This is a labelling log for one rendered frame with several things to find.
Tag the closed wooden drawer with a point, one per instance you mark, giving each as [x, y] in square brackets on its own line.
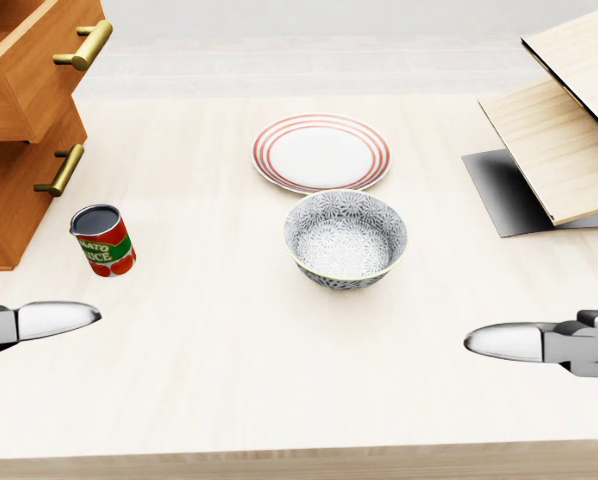
[16, 210]

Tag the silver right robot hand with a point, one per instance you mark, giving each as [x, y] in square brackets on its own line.
[569, 345]

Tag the grey patterned bowl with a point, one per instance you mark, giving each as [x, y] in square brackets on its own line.
[345, 239]

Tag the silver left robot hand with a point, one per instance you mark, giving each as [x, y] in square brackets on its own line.
[39, 320]

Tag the red tomato sauce tin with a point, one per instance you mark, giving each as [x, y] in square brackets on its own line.
[105, 242]

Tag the open wooden drawer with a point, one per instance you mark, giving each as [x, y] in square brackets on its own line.
[24, 75]

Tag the white plate with red rings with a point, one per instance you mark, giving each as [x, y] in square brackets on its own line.
[321, 153]

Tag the wooden cabinet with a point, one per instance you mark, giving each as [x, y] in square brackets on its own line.
[1, 220]

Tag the pale wooden slat tray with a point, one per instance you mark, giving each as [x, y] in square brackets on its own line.
[559, 135]

